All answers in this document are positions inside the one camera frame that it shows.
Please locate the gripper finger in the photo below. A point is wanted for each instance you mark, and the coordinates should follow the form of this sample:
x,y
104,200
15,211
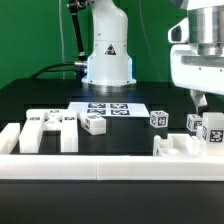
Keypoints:
x,y
199,100

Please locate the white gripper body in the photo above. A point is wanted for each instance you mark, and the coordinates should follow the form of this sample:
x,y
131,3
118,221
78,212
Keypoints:
x,y
189,69

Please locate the white chair seat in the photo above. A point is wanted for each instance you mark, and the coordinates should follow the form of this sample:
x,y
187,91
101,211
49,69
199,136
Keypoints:
x,y
176,145

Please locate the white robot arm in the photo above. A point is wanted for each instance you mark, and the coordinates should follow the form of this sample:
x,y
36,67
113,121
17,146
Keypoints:
x,y
109,67

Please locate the white tagged cube far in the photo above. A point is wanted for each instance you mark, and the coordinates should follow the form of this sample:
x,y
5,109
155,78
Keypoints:
x,y
193,121

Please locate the white tagged cube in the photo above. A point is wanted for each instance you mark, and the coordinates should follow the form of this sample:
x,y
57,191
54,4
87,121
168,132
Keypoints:
x,y
159,119
193,121

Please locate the white tagged cube near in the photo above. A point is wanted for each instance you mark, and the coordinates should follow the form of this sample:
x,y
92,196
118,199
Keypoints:
x,y
159,119

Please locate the white marker sheet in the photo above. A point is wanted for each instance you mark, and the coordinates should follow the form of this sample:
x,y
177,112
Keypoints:
x,y
110,109

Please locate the white chair back frame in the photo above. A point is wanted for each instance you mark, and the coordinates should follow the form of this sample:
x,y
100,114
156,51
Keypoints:
x,y
39,121

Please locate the white U-shaped obstacle frame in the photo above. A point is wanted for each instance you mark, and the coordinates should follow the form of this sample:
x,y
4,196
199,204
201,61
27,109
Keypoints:
x,y
168,164

